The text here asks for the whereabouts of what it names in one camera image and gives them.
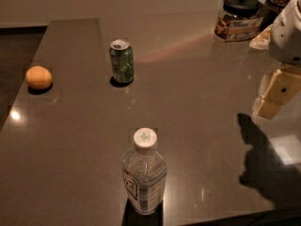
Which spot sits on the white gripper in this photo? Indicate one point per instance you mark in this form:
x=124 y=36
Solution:
x=286 y=42

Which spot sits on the clear plastic water bottle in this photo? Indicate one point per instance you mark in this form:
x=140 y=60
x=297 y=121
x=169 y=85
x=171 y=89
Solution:
x=144 y=172

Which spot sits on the orange fruit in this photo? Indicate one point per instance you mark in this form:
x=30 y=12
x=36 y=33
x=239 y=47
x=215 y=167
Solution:
x=38 y=77

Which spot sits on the glass jar with black lid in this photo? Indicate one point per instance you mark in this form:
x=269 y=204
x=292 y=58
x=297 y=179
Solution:
x=238 y=20

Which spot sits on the green soda can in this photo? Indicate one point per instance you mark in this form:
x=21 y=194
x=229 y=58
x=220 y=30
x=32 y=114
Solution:
x=122 y=60

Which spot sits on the white snack packet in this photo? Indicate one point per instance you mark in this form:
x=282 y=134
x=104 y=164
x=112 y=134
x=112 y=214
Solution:
x=261 y=42

